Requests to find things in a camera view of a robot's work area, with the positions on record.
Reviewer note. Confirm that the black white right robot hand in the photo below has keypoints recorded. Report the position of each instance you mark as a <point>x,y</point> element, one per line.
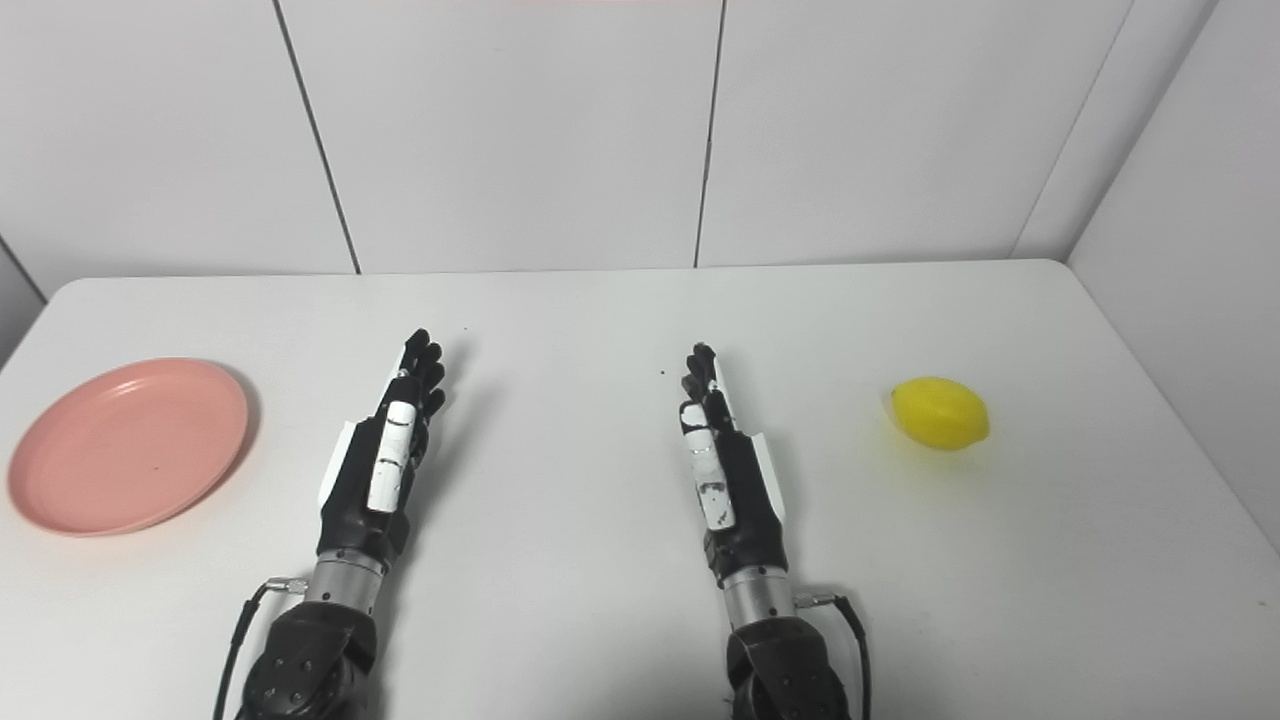
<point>750,500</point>

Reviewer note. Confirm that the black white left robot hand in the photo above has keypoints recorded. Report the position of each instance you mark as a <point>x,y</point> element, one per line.
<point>350,500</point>

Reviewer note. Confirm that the yellow lemon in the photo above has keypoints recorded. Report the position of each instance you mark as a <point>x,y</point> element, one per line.
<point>940,412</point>

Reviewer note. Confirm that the pink round plate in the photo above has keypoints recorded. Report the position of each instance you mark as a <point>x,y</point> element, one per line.
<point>125,450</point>

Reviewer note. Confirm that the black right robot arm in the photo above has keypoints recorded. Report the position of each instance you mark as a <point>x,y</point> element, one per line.
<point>785,660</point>

